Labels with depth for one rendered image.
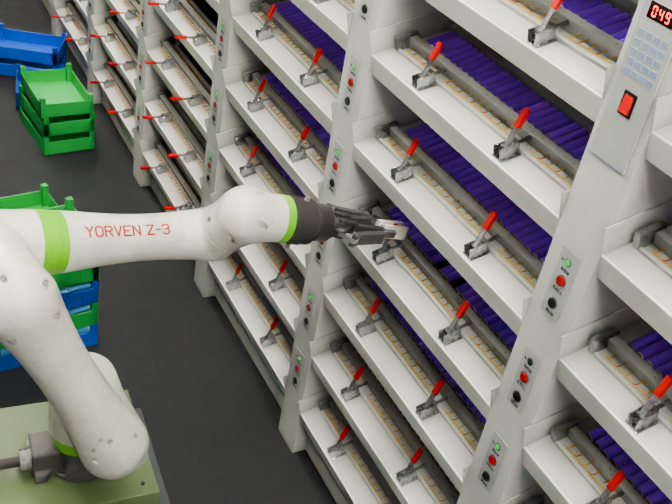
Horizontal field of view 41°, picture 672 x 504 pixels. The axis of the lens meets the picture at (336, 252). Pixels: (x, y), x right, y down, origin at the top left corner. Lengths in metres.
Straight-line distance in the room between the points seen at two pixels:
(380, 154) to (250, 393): 1.01
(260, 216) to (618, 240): 0.63
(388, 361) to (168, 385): 0.87
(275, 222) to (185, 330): 1.21
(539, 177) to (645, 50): 0.32
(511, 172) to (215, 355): 1.46
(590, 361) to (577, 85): 0.43
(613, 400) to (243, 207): 0.71
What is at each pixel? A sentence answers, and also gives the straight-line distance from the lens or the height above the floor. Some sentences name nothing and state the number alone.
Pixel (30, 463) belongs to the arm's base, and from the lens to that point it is 1.94.
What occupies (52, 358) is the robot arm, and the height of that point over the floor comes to 0.81.
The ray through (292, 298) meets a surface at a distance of 2.38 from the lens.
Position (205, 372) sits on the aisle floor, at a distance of 2.67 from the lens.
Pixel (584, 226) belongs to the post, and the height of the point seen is 1.17.
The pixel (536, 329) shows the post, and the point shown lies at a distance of 1.48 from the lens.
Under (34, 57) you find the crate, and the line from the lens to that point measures 4.22.
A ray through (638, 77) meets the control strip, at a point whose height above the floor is 1.41.
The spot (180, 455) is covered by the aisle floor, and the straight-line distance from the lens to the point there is 2.44.
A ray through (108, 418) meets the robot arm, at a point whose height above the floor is 0.64.
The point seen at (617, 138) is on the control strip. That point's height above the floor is 1.32.
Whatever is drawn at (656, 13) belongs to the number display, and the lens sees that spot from 1.24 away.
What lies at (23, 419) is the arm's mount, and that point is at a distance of 2.09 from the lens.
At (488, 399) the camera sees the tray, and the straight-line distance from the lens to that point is 1.63.
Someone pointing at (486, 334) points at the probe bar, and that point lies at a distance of 1.71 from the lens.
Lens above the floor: 1.81
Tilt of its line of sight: 34 degrees down
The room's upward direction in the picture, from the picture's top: 11 degrees clockwise
